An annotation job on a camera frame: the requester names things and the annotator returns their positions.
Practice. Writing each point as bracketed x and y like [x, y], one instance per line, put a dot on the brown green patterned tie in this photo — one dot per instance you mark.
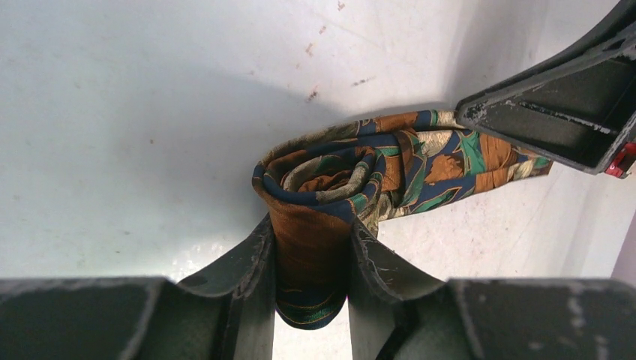
[318, 185]

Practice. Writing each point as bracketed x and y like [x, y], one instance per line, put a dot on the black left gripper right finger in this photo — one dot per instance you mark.
[397, 311]

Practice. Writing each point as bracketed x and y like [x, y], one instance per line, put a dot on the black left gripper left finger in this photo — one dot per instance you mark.
[226, 310]

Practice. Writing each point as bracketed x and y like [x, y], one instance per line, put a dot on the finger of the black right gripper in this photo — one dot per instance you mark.
[576, 108]

